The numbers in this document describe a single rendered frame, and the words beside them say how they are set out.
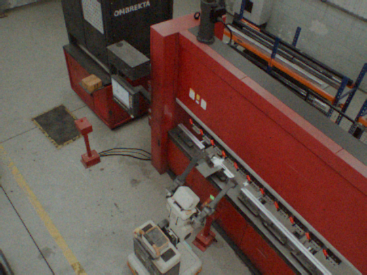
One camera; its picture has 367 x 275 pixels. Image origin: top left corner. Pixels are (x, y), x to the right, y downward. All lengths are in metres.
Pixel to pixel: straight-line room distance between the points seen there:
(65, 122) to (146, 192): 1.94
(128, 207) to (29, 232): 1.28
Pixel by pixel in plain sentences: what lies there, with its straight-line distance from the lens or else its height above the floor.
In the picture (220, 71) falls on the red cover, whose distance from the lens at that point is 3.55.
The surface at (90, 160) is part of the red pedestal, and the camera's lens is 5.51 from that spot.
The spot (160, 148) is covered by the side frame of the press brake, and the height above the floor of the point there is 0.58.
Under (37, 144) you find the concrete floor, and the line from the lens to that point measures 6.08.
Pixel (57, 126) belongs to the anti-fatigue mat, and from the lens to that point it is 6.25.
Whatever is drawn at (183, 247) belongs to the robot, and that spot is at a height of 0.28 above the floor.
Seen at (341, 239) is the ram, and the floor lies 1.56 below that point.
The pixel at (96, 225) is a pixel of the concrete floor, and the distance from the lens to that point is 5.00.
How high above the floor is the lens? 4.28
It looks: 46 degrees down
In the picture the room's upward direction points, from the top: 5 degrees clockwise
